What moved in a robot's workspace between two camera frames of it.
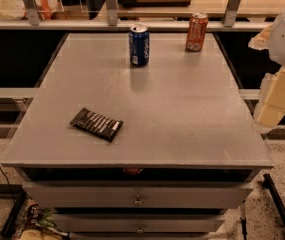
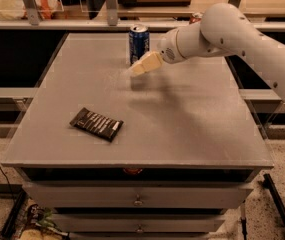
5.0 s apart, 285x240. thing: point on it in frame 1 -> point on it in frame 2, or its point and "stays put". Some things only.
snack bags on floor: [38, 224] stays put
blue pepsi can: [139, 44] stays put
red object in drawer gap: [132, 170] stays put
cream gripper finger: [280, 91] -> [168, 51]
